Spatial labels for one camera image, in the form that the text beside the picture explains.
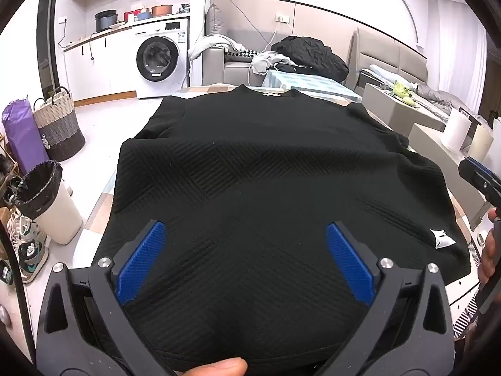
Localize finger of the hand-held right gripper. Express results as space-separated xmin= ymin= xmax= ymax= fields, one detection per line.
xmin=458 ymin=157 xmax=501 ymax=220

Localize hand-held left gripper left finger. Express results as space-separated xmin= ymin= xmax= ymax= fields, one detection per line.
xmin=37 ymin=219 xmax=184 ymax=376

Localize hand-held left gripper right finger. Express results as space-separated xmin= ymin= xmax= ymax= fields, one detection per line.
xmin=313 ymin=220 xmax=457 ymax=376

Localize black knit sweater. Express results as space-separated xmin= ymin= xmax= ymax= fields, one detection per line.
xmin=92 ymin=85 xmax=472 ymax=376

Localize light grey clothes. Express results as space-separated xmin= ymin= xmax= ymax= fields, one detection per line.
xmin=250 ymin=51 xmax=288 ymax=77

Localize person's right hand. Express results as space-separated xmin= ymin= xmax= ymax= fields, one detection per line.
xmin=478 ymin=208 xmax=501 ymax=286

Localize person's left hand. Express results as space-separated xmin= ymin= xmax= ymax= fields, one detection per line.
xmin=184 ymin=357 xmax=248 ymax=376

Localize black white patterned cloth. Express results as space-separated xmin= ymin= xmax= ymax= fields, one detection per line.
xmin=454 ymin=301 xmax=480 ymax=339

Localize cream cylinder container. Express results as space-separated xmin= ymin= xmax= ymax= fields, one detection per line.
xmin=467 ymin=125 xmax=494 ymax=161

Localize white paper towel roll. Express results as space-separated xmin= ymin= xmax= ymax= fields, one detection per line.
xmin=442 ymin=107 xmax=472 ymax=153

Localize large grey cabinet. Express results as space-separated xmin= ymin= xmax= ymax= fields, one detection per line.
xmin=407 ymin=123 xmax=490 ymax=220

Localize grey duvet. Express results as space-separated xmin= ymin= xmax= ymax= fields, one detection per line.
xmin=417 ymin=84 xmax=490 ymax=122

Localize white trash bin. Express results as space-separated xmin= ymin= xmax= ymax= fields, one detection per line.
xmin=13 ymin=160 xmax=84 ymax=245

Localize green white sneaker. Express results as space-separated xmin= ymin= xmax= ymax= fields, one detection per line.
xmin=16 ymin=239 xmax=49 ymax=283

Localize green toy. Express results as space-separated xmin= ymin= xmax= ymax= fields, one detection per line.
xmin=391 ymin=80 xmax=417 ymax=106

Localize small grey cabinet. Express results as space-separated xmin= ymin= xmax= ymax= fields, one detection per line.
xmin=362 ymin=84 xmax=447 ymax=134

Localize white curtain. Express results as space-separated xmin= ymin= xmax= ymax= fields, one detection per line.
xmin=436 ymin=0 xmax=490 ymax=114

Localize light blue pillow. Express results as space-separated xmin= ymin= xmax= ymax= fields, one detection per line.
xmin=368 ymin=65 xmax=396 ymax=81

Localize wicker laundry basket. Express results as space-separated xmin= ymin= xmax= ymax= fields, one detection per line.
xmin=32 ymin=86 xmax=86 ymax=162

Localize beige bed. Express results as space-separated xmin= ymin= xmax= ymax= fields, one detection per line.
xmin=354 ymin=27 xmax=494 ymax=126

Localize purple bag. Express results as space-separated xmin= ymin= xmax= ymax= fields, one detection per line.
xmin=1 ymin=100 xmax=51 ymax=173

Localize checked brown blue blanket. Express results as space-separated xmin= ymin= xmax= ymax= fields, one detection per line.
xmin=84 ymin=82 xmax=480 ymax=314

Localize teal checked tablecloth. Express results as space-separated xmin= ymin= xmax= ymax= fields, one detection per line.
xmin=261 ymin=68 xmax=363 ymax=102

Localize white counter cabinet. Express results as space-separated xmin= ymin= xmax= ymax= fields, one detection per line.
xmin=63 ymin=27 xmax=137 ymax=104

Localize white washing machine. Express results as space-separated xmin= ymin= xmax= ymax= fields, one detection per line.
xmin=135 ymin=18 xmax=190 ymax=99

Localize black puffer jacket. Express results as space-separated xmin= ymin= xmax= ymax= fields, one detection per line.
xmin=271 ymin=35 xmax=350 ymax=81

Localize grey sofa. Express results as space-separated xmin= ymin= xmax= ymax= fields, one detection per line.
xmin=188 ymin=4 xmax=282 ymax=87

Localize white throw blanket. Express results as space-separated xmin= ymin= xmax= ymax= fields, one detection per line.
xmin=188 ymin=33 xmax=243 ymax=59

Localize black pot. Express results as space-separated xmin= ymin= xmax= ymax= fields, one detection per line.
xmin=95 ymin=10 xmax=119 ymax=32

